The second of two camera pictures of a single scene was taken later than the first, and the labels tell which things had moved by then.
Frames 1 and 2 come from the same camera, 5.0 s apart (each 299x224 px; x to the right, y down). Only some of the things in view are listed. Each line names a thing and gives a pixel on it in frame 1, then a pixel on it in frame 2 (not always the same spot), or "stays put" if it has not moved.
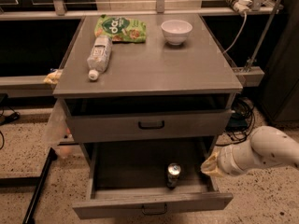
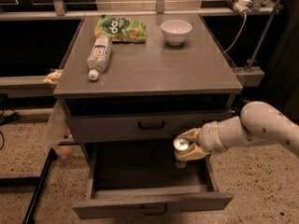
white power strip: (240, 4) stays put
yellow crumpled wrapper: (53, 77) stays put
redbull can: (173, 175) -> (181, 144)
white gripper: (226, 162) -> (209, 136)
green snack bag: (121, 29) stays put
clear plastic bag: (58, 133) stays put
